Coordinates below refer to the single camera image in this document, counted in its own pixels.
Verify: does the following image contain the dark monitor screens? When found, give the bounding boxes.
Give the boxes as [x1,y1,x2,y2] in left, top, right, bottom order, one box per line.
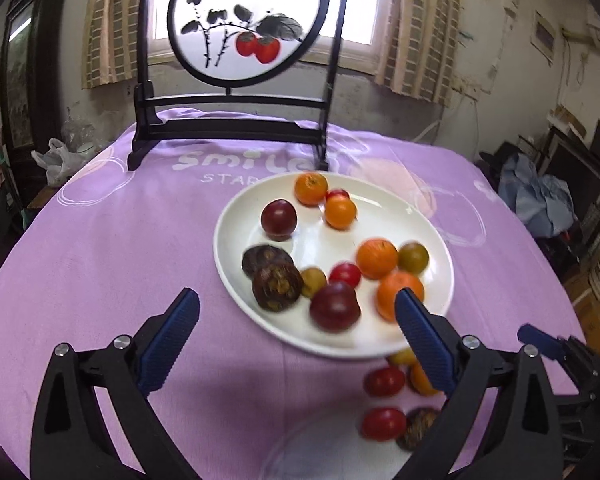
[545,120,600,211]

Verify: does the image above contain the bright window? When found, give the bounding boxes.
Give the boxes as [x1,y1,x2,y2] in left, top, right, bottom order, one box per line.
[147,0,392,67]

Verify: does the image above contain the white oval plate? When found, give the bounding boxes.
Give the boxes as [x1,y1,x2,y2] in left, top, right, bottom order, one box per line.
[213,172,455,359]

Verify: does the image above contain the white plastic bag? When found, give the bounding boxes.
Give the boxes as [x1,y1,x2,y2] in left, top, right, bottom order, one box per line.
[31,137,84,188]

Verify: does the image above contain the white wall cable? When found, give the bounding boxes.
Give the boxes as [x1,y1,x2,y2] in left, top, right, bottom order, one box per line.
[412,100,481,143]

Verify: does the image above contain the dark purple plum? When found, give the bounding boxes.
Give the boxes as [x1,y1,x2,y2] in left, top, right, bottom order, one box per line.
[309,281,362,333]
[260,199,298,239]

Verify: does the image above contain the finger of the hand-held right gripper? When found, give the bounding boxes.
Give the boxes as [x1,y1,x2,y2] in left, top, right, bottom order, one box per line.
[555,395,599,463]
[518,324,600,401]

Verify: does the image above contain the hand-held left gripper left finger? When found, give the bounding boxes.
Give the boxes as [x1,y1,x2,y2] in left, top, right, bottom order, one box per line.
[30,287,201,480]

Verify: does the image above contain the large orange citrus fruit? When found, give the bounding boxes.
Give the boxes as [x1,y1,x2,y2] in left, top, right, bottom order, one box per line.
[356,238,399,280]
[377,270,425,322]

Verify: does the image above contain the black framed painted screen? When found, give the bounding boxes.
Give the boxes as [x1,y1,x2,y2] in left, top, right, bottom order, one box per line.
[127,0,353,172]

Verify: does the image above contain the small orange citrus fruit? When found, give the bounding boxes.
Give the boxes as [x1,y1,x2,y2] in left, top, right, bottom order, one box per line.
[408,361,443,397]
[324,195,358,230]
[294,172,329,207]

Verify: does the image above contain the purple printed tablecloth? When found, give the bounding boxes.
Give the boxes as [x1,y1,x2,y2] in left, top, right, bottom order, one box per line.
[0,107,588,480]

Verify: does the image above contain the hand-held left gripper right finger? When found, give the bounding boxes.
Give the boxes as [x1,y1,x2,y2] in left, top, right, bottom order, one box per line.
[392,287,564,480]

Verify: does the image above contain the dark brown wrinkled fruit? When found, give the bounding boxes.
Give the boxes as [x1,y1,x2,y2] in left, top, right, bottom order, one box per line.
[241,244,295,278]
[396,407,441,452]
[252,264,304,313]

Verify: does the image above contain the dark wooden cabinet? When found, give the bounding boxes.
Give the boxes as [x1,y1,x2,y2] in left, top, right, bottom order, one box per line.
[0,0,68,161]

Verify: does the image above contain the wall electrical box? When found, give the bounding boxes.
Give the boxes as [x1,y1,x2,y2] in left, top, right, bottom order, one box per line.
[532,10,557,64]

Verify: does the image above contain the beige checked curtain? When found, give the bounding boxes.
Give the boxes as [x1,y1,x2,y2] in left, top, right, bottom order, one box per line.
[82,0,146,90]
[375,0,463,106]

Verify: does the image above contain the blue crumpled cloth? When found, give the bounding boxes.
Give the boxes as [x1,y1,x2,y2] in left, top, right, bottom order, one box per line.
[497,152,578,238]

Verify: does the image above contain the small olive green fruit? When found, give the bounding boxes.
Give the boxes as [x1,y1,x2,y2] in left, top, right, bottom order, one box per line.
[397,242,429,275]

